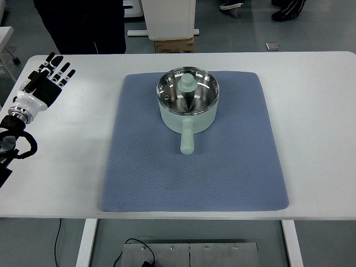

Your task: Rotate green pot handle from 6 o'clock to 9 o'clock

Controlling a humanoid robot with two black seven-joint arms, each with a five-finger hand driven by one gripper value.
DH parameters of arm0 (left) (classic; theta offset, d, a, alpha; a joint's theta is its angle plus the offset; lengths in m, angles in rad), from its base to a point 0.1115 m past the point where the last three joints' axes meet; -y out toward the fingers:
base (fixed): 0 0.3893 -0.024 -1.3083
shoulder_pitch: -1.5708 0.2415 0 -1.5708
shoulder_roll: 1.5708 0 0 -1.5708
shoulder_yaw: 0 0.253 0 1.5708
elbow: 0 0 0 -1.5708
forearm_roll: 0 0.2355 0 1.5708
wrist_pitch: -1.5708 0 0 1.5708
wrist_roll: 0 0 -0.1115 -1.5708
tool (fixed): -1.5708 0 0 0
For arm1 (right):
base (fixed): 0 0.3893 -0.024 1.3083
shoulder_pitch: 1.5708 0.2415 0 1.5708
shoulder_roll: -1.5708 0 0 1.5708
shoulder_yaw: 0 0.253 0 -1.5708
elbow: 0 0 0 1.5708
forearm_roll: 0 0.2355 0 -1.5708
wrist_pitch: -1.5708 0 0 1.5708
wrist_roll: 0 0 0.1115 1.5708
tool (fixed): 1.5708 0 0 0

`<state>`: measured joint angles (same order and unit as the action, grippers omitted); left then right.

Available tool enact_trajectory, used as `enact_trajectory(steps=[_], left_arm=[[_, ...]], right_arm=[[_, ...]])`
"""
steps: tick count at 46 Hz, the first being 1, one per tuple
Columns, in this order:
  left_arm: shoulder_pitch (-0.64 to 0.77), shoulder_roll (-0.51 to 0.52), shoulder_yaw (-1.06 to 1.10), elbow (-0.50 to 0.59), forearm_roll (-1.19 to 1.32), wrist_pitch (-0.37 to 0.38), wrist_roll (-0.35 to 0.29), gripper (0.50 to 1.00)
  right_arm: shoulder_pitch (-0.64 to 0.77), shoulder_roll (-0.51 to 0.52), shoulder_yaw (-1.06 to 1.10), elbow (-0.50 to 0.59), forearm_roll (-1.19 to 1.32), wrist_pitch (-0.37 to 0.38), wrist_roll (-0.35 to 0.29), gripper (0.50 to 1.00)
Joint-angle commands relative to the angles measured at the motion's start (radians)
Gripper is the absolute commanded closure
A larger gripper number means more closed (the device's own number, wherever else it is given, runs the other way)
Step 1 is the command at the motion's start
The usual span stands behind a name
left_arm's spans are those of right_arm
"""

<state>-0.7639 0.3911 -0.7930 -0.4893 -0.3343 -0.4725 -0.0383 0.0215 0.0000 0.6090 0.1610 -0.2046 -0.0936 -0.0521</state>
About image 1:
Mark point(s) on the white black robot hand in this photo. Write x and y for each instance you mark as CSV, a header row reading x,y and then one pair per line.
x,y
39,93

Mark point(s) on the mint green pot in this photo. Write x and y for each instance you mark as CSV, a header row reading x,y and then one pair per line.
x,y
187,126

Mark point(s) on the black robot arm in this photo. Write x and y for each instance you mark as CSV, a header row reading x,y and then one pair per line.
x,y
16,143

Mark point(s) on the person in dark trousers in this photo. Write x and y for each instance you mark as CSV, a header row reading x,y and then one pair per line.
x,y
84,27

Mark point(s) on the glass lid with green knob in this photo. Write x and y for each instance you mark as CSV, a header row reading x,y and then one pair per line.
x,y
187,91

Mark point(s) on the cardboard box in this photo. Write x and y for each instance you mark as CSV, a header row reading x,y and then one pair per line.
x,y
175,46

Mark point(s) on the white table leg left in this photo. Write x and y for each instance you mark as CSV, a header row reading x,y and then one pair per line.
x,y
87,241

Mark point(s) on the white table leg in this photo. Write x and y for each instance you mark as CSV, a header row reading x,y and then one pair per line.
x,y
87,241
292,243

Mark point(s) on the blue quilted mat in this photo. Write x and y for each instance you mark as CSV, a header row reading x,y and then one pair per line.
x,y
234,166

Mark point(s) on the floor socket plate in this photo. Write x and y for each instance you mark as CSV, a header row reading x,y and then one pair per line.
x,y
273,46

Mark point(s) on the person in striped trousers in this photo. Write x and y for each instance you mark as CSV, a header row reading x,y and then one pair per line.
x,y
288,9

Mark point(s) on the white table leg right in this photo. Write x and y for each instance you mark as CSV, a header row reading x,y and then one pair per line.
x,y
292,243

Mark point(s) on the metal base plate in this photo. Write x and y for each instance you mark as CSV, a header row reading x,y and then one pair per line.
x,y
191,254

